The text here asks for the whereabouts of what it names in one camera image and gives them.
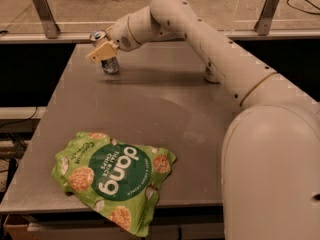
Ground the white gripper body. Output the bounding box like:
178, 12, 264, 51
107, 15, 141, 52

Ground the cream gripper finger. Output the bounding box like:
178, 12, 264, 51
86, 41, 118, 63

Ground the redbull can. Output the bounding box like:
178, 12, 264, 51
89, 29, 120, 75

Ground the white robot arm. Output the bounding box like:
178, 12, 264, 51
87, 0, 320, 240

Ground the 7up soda can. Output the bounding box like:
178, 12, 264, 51
204, 67, 220, 84

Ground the green rice chip bag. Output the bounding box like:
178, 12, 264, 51
52, 132, 176, 237

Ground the metal rail behind table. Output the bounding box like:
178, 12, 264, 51
0, 29, 320, 44

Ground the left metal bracket post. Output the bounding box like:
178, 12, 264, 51
32, 0, 60, 39

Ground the metal bracket post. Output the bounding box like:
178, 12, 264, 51
254, 0, 280, 36
32, 0, 60, 39

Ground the black cable at left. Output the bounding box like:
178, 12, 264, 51
0, 106, 39, 129

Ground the right metal bracket post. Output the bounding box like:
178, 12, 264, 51
254, 0, 280, 36

